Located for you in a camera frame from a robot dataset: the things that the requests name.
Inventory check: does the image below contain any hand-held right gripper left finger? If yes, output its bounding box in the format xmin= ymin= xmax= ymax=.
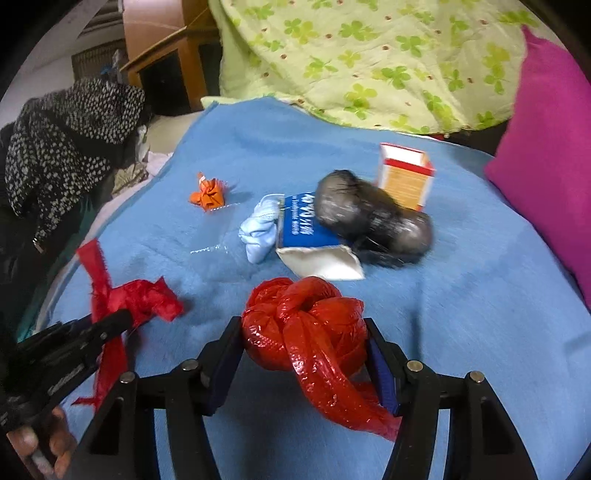
xmin=65 ymin=315 xmax=245 ymax=480

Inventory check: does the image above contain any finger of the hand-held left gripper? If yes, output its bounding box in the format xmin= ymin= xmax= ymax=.
xmin=60 ymin=309 xmax=134 ymax=344
xmin=69 ymin=335 xmax=116 ymax=370

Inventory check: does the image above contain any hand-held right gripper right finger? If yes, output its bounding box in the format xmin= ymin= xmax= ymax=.
xmin=362 ymin=318 xmax=539 ymax=480

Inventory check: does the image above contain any torn red plastic strip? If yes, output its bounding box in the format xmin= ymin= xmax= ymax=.
xmin=71 ymin=239 xmax=184 ymax=409

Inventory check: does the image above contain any knotted red plastic bag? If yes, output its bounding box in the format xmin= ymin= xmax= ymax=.
xmin=242 ymin=276 xmax=402 ymax=441

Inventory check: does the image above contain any orange wrapper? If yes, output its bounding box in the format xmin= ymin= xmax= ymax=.
xmin=188 ymin=172 xmax=228 ymax=210

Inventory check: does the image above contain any red and tan carton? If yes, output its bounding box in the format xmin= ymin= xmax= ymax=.
xmin=378 ymin=143 xmax=437 ymax=212

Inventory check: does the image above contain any person's left hand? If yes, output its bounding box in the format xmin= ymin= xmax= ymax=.
xmin=7 ymin=406 xmax=78 ymax=478

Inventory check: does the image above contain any blue fleece blanket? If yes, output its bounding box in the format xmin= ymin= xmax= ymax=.
xmin=34 ymin=96 xmax=591 ymax=480

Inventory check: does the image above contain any clear plastic wrapper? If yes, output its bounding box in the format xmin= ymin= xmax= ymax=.
xmin=188 ymin=203 xmax=241 ymax=257

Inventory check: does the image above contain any patterned beige cloth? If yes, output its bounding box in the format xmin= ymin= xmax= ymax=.
xmin=113 ymin=164 xmax=153 ymax=197

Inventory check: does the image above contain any light blue cloth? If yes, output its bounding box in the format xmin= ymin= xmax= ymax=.
xmin=239 ymin=194 xmax=283 ymax=264

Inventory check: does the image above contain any blue and white pouch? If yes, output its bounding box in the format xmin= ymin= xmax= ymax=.
xmin=276 ymin=191 xmax=365 ymax=281

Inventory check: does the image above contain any black plastic bag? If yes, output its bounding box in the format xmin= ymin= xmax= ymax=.
xmin=315 ymin=170 xmax=435 ymax=271

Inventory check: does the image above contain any black white-dotted garment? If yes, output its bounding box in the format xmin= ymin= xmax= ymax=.
xmin=4 ymin=76 xmax=146 ymax=241

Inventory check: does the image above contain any magenta pillow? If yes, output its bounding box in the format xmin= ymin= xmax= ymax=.
xmin=484 ymin=25 xmax=591 ymax=310

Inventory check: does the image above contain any wooden nightstand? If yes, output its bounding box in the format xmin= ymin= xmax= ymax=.
xmin=120 ymin=0 xmax=222 ymax=116

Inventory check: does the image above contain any green clover quilt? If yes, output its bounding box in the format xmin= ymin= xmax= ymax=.
xmin=208 ymin=0 xmax=546 ymax=136

